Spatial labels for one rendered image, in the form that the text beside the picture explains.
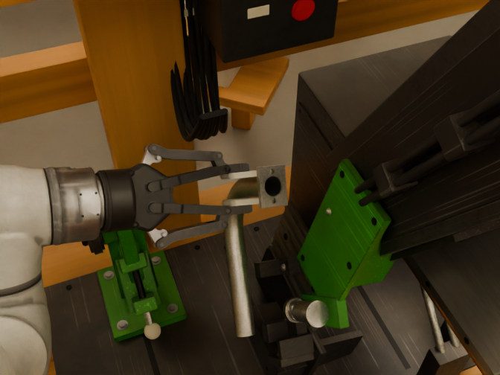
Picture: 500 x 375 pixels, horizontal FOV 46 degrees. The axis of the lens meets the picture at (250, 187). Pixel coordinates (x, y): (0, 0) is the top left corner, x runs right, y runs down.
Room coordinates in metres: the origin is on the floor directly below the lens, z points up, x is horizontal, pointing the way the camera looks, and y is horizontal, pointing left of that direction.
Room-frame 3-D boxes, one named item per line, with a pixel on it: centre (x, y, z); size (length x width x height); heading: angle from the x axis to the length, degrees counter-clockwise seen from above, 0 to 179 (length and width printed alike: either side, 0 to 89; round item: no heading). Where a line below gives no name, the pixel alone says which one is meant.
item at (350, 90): (0.76, -0.25, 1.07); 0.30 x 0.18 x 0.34; 111
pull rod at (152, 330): (0.49, 0.17, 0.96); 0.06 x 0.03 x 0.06; 21
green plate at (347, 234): (0.51, -0.15, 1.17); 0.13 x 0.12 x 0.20; 111
